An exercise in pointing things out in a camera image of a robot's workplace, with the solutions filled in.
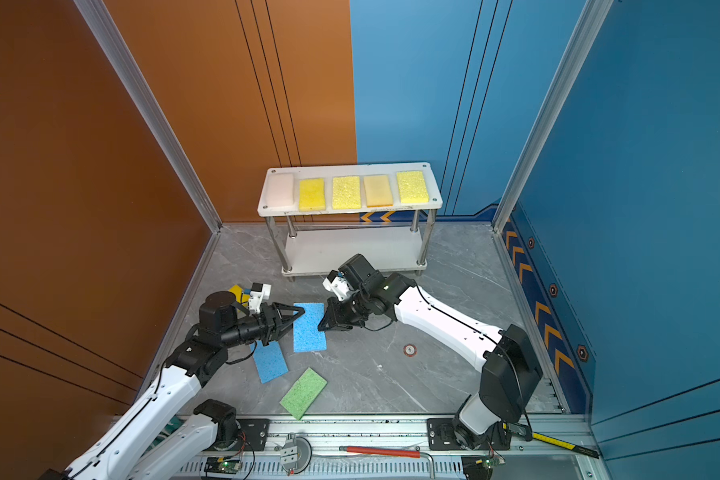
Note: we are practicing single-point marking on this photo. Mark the white foam sponge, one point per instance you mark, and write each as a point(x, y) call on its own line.
point(280, 191)

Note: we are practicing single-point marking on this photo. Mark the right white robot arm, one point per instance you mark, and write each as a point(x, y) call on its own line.
point(509, 367)

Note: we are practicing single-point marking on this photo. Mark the yellow cellulose sponge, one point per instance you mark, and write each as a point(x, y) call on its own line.
point(412, 187)
point(346, 194)

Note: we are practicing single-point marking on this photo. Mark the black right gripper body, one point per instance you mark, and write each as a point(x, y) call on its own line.
point(351, 311)

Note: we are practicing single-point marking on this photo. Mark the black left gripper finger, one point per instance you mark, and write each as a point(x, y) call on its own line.
point(286, 314)
point(278, 330)

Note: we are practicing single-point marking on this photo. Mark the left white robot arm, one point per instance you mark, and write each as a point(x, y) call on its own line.
point(128, 450)

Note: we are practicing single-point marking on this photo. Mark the bright yellow foam sponge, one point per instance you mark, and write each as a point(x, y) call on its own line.
point(239, 294)

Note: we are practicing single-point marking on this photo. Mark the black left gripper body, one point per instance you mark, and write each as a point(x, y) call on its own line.
point(263, 325)

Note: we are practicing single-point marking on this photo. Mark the round grey socket plate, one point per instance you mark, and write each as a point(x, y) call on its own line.
point(295, 454)

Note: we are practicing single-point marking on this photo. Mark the aluminium corner post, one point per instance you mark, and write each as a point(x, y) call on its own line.
point(104, 29)
point(574, 56)

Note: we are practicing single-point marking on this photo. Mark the white two-tier metal shelf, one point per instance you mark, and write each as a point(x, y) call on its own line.
point(395, 238)

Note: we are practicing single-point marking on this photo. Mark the yellow foam sponge front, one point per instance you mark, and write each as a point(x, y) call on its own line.
point(312, 195)

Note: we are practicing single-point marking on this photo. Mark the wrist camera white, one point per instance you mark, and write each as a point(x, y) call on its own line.
point(336, 283)
point(254, 297)

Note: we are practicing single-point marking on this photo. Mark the green circuit board left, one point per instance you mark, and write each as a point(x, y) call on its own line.
point(222, 466)

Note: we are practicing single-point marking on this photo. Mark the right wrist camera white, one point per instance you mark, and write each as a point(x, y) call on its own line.
point(336, 283)

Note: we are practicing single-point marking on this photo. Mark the yellow black tape measure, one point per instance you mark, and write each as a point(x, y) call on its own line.
point(526, 433)

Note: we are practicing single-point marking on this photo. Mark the circuit board right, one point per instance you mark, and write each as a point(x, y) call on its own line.
point(491, 461)

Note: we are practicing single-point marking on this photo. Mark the small red ring marker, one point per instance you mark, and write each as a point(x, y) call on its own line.
point(410, 350)

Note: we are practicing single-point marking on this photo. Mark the orange-yellow thick sponge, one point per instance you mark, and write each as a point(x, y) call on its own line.
point(378, 192)

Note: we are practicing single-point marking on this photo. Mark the green cellulose sponge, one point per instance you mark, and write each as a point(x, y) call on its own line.
point(303, 393)

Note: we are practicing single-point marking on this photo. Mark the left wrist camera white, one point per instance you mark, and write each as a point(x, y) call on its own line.
point(254, 297)

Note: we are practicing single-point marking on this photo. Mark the aluminium left corner post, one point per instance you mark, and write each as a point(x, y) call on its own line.
point(104, 29)

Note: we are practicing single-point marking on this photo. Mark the red handled tool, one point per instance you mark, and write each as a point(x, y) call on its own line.
point(414, 454)

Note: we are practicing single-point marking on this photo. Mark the aluminium right corner post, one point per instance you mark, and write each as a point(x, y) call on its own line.
point(574, 56)

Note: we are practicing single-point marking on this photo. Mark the aluminium front rail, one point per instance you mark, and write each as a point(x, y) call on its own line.
point(415, 446)

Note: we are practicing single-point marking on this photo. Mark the blue cellulose sponge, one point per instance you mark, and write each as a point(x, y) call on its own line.
point(306, 336)
point(269, 361)

